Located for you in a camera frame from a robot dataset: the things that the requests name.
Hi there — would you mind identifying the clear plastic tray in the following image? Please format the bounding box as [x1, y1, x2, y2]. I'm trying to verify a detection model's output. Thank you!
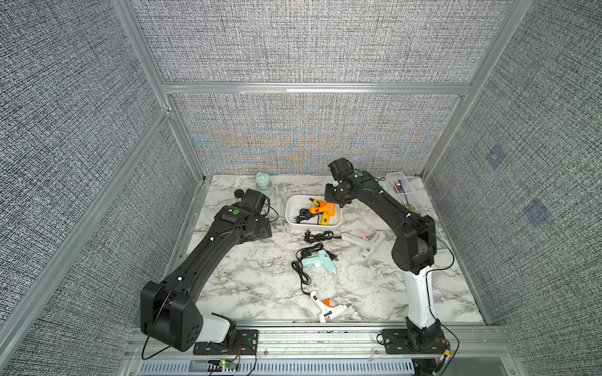
[385, 172, 438, 221]

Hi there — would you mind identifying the white storage box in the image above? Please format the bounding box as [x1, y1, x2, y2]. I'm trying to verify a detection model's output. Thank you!
[285, 195, 343, 232]

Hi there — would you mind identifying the mint green glue gun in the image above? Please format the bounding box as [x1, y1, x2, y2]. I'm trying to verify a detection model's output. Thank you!
[302, 250, 337, 274]

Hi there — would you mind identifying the black power cord bundle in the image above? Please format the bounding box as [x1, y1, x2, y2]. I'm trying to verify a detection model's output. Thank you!
[290, 229, 340, 297]

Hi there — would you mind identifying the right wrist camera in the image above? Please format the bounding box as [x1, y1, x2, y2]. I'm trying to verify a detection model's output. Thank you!
[328, 158, 355, 182]

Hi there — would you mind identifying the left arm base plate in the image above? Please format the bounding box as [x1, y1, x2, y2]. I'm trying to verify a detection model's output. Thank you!
[193, 330, 260, 356]

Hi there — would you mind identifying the yellow glue gun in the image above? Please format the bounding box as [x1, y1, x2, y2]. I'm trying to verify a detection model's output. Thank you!
[309, 199, 331, 215]

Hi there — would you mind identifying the large white pink glue gun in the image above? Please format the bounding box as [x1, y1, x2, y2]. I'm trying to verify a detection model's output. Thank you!
[341, 231, 386, 259]

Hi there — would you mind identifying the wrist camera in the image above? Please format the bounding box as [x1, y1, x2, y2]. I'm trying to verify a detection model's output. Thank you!
[328, 158, 355, 182]
[241, 189, 269, 216]

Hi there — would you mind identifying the mint green lidded jar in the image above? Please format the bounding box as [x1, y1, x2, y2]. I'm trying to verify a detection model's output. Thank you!
[255, 172, 274, 197]

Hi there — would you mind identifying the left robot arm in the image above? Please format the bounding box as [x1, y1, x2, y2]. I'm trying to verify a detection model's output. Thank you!
[140, 203, 271, 352]

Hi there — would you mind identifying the orange glue gun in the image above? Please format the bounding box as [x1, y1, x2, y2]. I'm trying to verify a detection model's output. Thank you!
[318, 201, 336, 226]

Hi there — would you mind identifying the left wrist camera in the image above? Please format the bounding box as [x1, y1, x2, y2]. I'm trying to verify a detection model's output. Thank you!
[241, 189, 269, 216]

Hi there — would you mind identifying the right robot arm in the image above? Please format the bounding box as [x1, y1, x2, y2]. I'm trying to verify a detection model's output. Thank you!
[325, 169, 441, 346]

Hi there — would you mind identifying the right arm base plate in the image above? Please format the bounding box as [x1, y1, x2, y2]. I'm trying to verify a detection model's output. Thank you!
[381, 328, 449, 356]

